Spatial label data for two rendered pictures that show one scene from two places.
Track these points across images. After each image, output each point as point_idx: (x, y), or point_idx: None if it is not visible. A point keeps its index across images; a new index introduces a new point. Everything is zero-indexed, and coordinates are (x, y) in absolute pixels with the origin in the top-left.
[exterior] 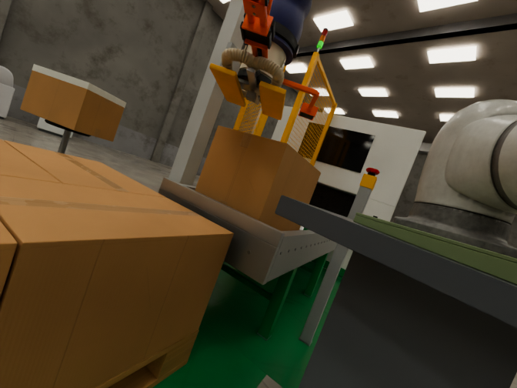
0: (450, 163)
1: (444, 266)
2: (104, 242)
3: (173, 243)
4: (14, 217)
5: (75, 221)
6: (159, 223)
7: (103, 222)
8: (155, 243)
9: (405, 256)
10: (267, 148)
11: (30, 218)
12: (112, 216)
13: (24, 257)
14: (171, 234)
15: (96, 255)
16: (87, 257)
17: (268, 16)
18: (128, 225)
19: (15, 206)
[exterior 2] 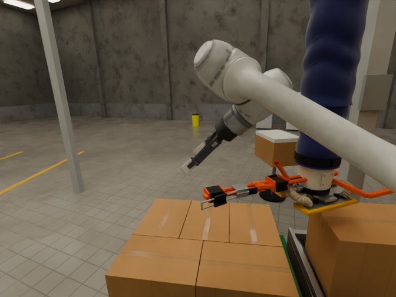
0: None
1: None
2: (215, 289)
3: (247, 294)
4: (200, 271)
5: (214, 274)
6: (248, 279)
7: (223, 276)
8: (237, 293)
9: None
10: (330, 236)
11: (203, 272)
12: (230, 271)
13: (197, 289)
14: (246, 290)
15: (215, 292)
16: (212, 292)
17: (273, 181)
18: (231, 279)
19: (204, 264)
